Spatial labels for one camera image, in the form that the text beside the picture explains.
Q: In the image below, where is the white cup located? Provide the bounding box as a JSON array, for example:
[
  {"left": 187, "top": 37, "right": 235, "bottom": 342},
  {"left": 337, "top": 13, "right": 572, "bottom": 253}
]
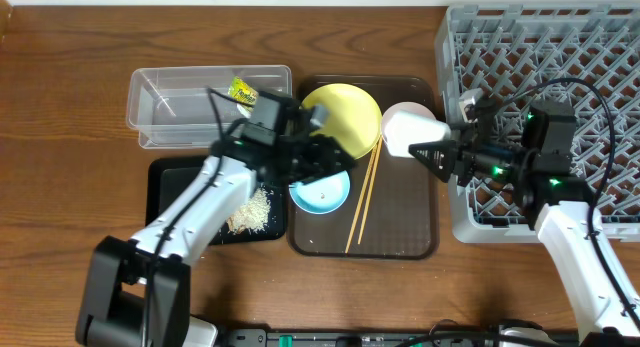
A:
[{"left": 381, "top": 110, "right": 451, "bottom": 158}]

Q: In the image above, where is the wooden chopstick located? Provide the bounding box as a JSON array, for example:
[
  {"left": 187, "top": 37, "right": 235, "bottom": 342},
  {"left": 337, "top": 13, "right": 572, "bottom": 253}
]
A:
[
  {"left": 344, "top": 142, "right": 379, "bottom": 254},
  {"left": 357, "top": 138, "right": 383, "bottom": 244}
]

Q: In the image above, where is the clear plastic bin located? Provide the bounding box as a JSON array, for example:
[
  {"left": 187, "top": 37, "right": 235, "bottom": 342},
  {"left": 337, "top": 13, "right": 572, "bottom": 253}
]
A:
[{"left": 126, "top": 65, "right": 292, "bottom": 149}]

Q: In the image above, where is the yellow plate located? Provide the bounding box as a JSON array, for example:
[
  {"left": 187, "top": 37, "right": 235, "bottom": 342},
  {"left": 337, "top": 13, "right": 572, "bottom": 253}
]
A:
[{"left": 302, "top": 83, "right": 382, "bottom": 159}]

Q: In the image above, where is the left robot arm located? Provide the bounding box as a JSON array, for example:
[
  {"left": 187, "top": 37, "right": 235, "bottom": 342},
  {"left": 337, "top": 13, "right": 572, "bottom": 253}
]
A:
[{"left": 75, "top": 91, "right": 355, "bottom": 347}]

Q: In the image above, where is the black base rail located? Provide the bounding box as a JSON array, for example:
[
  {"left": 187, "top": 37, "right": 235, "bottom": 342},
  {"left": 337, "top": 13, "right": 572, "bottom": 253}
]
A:
[{"left": 214, "top": 317, "right": 581, "bottom": 347}]

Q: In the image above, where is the grey dishwasher rack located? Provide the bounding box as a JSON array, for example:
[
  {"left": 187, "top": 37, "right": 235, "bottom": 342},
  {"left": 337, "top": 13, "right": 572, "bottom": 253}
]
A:
[{"left": 435, "top": 3, "right": 639, "bottom": 242}]

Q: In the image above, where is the pink bowl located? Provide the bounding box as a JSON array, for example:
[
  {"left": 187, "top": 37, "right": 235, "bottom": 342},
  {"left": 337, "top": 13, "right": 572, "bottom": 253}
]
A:
[{"left": 381, "top": 101, "right": 435, "bottom": 127}]

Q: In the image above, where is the dark brown serving tray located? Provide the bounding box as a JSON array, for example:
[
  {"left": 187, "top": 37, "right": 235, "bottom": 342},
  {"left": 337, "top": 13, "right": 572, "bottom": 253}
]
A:
[{"left": 287, "top": 75, "right": 440, "bottom": 261}]

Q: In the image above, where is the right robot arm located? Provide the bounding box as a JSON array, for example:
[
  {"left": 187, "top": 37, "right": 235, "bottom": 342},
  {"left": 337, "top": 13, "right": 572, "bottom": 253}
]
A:
[{"left": 408, "top": 95, "right": 639, "bottom": 346}]

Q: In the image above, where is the green yellow snack wrapper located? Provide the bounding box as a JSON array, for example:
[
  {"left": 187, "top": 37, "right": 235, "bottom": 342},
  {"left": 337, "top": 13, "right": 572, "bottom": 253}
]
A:
[{"left": 228, "top": 76, "right": 259, "bottom": 118}]

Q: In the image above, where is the black waste tray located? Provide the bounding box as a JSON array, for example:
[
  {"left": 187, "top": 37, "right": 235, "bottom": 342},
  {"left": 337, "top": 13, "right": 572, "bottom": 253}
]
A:
[{"left": 146, "top": 155, "right": 287, "bottom": 245}]

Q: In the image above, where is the rice food waste pile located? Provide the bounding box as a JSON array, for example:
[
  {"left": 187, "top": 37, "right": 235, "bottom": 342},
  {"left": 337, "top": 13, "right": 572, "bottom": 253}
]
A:
[{"left": 227, "top": 187, "right": 273, "bottom": 234}]

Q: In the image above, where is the light blue bowl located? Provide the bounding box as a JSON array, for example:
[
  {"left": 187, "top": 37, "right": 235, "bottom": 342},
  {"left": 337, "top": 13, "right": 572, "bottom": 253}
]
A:
[{"left": 289, "top": 171, "right": 351, "bottom": 215}]

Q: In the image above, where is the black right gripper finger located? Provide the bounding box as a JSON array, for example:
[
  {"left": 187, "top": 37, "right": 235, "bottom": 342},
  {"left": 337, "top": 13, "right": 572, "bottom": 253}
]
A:
[
  {"left": 458, "top": 88, "right": 484, "bottom": 122},
  {"left": 408, "top": 140, "right": 458, "bottom": 182}
]

